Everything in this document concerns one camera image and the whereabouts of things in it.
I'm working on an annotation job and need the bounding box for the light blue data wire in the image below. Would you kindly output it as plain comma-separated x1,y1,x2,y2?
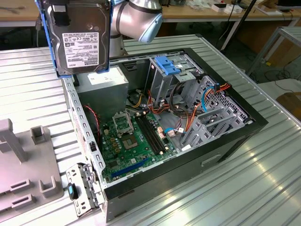
200,86,216,113

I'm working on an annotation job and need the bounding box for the orange power wire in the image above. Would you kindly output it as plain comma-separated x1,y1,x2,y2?
204,82,233,105

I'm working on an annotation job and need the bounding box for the hard disk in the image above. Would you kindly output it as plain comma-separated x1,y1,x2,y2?
34,0,111,79

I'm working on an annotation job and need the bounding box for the grey metal disk bay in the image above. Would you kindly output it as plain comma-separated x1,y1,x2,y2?
180,75,254,152

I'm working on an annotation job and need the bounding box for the black RAM slot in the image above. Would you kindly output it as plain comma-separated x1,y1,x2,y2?
135,116,158,155
142,115,166,153

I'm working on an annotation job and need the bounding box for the grey optical drive cage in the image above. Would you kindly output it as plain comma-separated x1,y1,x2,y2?
143,53,205,105

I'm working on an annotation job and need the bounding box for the metal socket cover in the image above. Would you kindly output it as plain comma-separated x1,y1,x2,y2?
112,112,132,137

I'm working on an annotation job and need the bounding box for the CPU socket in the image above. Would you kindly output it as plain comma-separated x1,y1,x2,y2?
121,134,139,151

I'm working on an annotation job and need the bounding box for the blue plastic drive latch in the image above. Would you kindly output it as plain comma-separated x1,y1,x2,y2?
155,56,174,69
164,63,180,76

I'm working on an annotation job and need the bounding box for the grey power supply box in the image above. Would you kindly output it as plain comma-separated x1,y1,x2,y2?
75,67,129,123

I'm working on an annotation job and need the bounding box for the blue expansion slot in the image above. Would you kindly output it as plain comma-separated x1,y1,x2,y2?
111,157,149,178

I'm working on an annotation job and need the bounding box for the green motherboard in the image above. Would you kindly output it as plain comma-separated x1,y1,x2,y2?
101,110,178,183

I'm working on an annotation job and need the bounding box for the black PC case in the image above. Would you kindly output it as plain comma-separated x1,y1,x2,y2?
61,47,269,223

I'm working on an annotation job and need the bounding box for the wooden desk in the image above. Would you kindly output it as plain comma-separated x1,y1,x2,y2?
0,0,44,28
162,0,301,51

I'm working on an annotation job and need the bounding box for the white box with black top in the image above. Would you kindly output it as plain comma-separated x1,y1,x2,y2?
211,2,227,12

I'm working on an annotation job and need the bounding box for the grey parts rack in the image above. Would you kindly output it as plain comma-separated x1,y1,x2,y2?
0,118,65,212

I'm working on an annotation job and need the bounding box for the large brown cardboard box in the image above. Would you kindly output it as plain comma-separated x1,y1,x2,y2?
236,22,301,68

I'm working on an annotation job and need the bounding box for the grey metal tool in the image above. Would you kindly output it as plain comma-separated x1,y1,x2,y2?
0,6,26,14

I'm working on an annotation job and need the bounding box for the orange black wire bundle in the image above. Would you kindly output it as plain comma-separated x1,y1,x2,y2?
126,88,203,134

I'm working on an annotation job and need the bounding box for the thick black cable loop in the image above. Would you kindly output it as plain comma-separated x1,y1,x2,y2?
169,82,189,111

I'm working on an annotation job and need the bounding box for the red black twisted wire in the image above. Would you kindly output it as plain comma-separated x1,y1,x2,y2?
83,105,103,143

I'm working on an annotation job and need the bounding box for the blue black bracket latch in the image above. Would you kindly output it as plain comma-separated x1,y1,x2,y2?
67,183,79,201

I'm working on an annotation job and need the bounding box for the metal card retainer bracket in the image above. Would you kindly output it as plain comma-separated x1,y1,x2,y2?
65,162,105,217

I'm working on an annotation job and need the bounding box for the grey metal frame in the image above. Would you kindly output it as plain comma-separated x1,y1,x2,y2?
248,26,301,77

